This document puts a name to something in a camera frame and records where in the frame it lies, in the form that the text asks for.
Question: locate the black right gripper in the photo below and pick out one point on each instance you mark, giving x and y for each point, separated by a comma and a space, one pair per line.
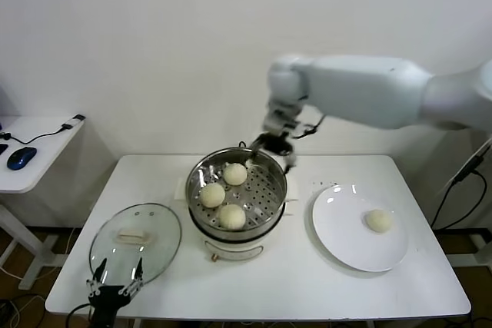
274, 143

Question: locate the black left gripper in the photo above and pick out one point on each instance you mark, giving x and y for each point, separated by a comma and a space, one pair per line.
107, 299

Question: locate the white steamed baozi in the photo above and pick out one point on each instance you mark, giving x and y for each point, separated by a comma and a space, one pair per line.
378, 221
235, 173
212, 194
231, 216

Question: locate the round glass pot lid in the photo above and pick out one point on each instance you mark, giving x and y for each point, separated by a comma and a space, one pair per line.
157, 243

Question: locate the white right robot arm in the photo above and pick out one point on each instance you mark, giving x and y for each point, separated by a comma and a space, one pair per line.
365, 90

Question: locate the stainless steel steamer basket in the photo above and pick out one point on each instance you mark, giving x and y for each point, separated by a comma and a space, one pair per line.
265, 189

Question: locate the white electric cooker pot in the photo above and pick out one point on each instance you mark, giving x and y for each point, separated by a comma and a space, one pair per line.
230, 249

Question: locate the white round plate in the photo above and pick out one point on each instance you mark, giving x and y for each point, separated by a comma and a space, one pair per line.
346, 236

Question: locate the white side desk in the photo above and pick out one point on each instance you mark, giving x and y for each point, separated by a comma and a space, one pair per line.
50, 159

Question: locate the blue computer mouse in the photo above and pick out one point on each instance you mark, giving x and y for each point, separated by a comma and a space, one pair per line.
21, 158

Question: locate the black keyboard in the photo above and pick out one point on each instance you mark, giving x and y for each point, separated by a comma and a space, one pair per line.
2, 149

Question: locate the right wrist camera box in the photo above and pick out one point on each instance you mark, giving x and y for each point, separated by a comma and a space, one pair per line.
280, 120

